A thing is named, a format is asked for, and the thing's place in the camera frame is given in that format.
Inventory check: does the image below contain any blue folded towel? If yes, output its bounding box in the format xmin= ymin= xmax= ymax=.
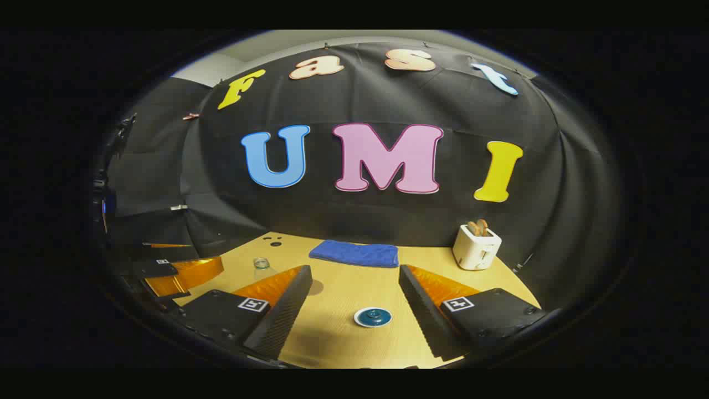
xmin=309 ymin=239 xmax=399 ymax=268

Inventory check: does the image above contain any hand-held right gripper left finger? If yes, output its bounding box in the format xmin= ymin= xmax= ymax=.
xmin=169 ymin=265 xmax=314 ymax=361

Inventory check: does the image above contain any grey teacup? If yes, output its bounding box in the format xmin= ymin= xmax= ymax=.
xmin=353 ymin=308 xmax=393 ymax=329

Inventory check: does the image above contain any white toaster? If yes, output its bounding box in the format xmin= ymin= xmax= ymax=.
xmin=452 ymin=224 xmax=502 ymax=271

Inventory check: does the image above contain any clear plastic water bottle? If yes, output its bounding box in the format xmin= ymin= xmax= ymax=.
xmin=253 ymin=257 xmax=278 ymax=280

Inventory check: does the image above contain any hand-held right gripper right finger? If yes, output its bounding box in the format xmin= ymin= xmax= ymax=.
xmin=399 ymin=264 xmax=554 ymax=362

